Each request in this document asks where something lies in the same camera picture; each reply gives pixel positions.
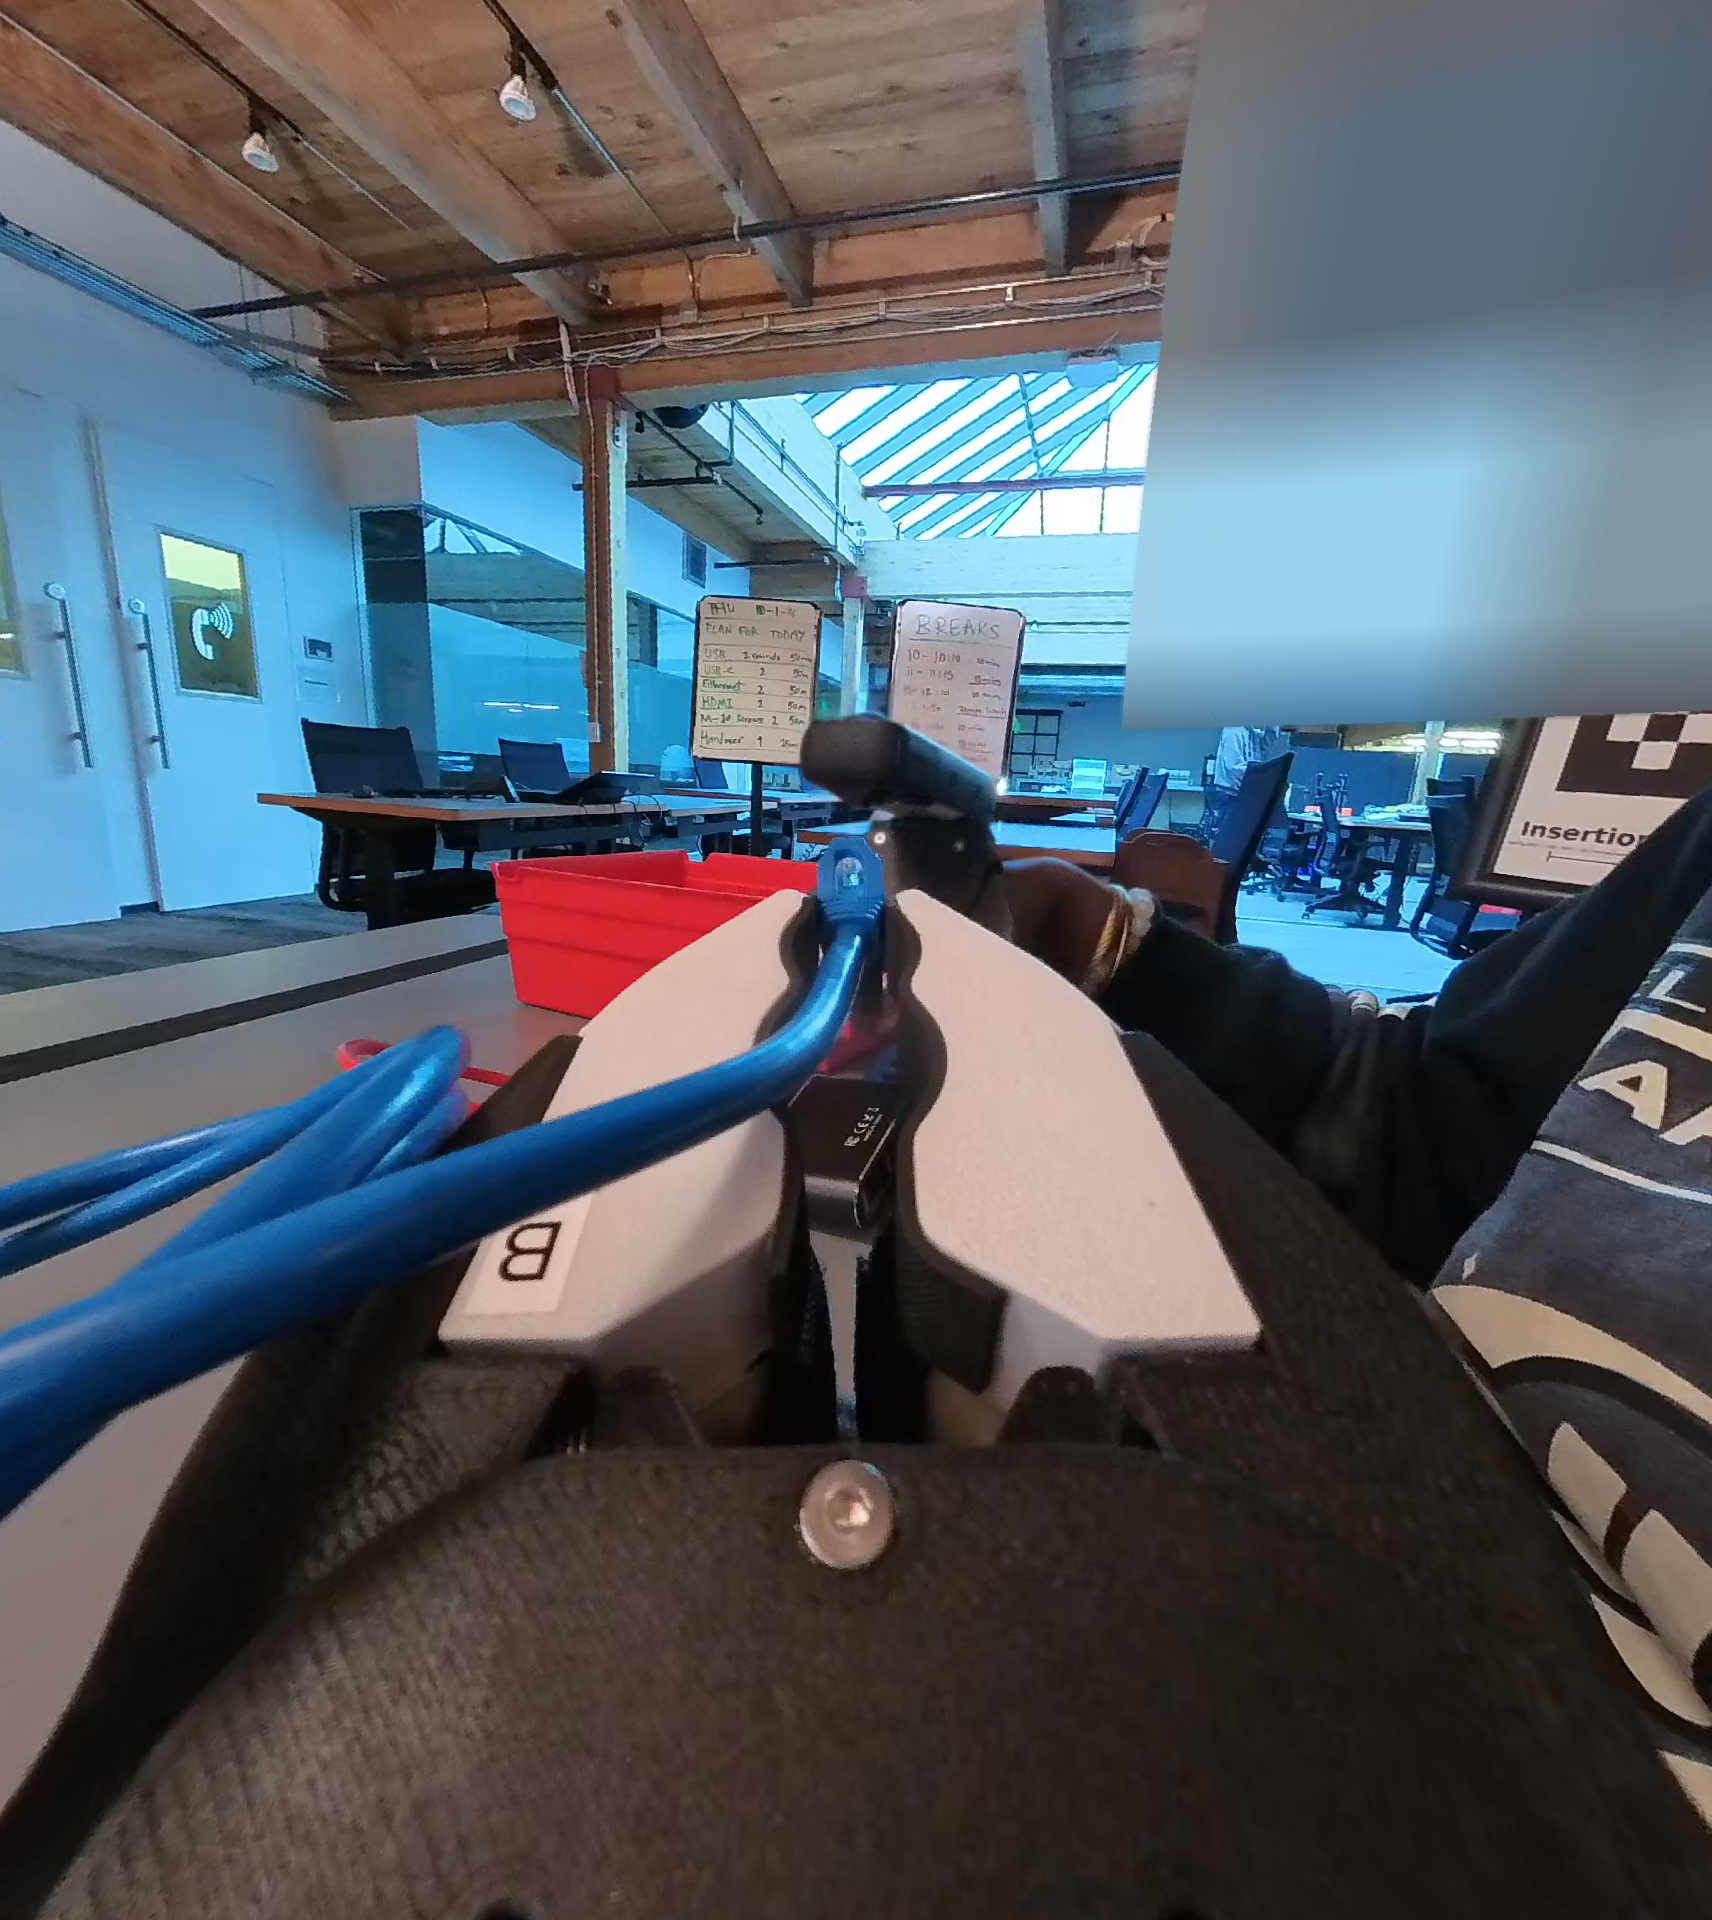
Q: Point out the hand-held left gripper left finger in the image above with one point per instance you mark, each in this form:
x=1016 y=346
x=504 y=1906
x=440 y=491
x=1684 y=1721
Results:
x=690 y=1260

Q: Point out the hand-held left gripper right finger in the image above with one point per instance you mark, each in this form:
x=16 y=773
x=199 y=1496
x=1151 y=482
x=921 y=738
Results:
x=1067 y=1170

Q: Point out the black ethernet hub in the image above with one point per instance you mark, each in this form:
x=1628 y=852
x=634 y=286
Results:
x=857 y=1140

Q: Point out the person's right forearm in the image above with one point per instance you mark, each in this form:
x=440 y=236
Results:
x=1397 y=1051

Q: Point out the person's right hand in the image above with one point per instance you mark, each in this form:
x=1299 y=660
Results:
x=1059 y=914

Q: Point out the handwritten whiteboard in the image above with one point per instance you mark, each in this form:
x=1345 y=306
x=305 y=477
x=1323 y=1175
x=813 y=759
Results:
x=955 y=690
x=754 y=683

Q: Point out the brown wooden chair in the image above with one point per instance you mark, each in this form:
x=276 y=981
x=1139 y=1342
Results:
x=1171 y=878

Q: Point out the red plastic bin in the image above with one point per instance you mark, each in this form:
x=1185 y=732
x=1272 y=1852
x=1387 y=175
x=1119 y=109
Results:
x=617 y=931

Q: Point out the black office chair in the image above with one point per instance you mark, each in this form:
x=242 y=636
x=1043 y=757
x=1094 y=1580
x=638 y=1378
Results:
x=1254 y=819
x=369 y=781
x=534 y=764

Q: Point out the wooden table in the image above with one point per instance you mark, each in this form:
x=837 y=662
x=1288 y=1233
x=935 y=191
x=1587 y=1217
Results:
x=497 y=810

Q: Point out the framed marker sign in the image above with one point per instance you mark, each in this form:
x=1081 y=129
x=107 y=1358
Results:
x=1576 y=819

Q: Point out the person's dark printed hoodie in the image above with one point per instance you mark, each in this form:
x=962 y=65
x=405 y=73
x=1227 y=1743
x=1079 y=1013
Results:
x=1667 y=1350

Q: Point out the white track spotlight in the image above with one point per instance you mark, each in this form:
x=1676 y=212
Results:
x=517 y=93
x=261 y=151

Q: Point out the wooden post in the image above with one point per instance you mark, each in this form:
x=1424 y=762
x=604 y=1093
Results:
x=604 y=584

